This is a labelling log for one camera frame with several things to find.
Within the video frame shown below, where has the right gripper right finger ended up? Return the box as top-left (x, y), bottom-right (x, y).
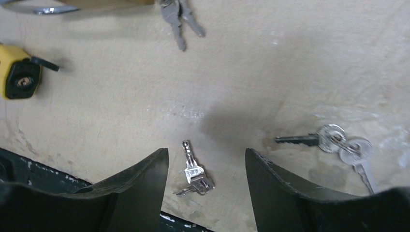
top-left (245, 148), bottom-right (362, 232)

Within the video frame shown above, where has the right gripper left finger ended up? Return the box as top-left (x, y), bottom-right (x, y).
top-left (76, 148), bottom-right (169, 232)

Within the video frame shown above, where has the small yellow padlock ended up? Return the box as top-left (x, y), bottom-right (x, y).
top-left (0, 44), bottom-right (60, 100)

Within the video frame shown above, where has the black headed key bunch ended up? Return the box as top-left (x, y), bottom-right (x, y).
top-left (159, 0), bottom-right (205, 52)

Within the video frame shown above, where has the large brass padlock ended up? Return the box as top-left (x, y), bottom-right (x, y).
top-left (0, 0), bottom-right (155, 15)

